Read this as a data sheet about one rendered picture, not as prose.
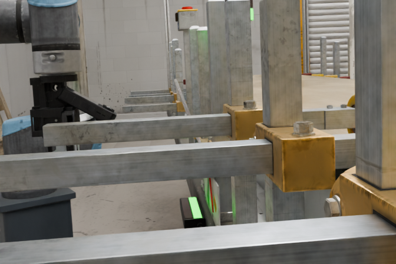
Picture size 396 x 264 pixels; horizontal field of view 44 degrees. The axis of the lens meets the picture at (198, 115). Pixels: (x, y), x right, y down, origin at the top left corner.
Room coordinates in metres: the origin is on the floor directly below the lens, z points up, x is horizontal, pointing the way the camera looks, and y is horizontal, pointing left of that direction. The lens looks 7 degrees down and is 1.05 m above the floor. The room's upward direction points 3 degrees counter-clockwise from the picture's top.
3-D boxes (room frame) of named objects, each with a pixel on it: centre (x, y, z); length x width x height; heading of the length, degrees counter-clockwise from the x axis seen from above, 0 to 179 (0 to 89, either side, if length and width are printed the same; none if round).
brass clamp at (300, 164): (0.50, -0.09, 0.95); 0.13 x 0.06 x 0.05; 5
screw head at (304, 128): (0.45, -0.10, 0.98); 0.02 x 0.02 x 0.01
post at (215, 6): (1.02, -0.05, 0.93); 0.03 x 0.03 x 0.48; 5
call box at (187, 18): (1.78, 0.02, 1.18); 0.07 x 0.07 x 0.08; 5
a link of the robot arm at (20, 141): (1.72, 0.61, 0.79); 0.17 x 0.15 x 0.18; 103
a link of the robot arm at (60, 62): (0.95, 0.27, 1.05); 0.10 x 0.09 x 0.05; 5
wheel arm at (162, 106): (2.47, 0.16, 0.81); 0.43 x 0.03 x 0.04; 95
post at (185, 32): (1.78, 0.02, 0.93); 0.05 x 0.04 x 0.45; 5
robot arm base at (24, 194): (1.72, 0.62, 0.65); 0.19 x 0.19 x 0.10
